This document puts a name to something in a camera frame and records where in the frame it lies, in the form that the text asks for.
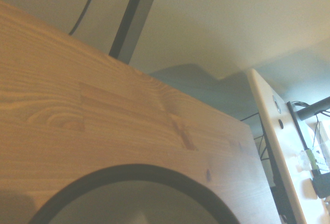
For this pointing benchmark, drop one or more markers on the dark metal post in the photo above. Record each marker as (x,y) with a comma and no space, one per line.
(134,20)

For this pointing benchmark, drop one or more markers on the white table board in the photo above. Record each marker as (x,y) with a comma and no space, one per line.
(268,110)

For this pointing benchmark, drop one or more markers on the dark grey rod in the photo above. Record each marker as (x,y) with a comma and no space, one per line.
(315,109)

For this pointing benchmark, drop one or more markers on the black table frame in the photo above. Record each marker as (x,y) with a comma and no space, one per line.
(279,182)

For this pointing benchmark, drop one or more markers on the black-rimmed round plate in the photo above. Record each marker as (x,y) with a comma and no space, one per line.
(134,169)

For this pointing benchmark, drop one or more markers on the small black box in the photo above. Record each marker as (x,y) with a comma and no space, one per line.
(321,185)

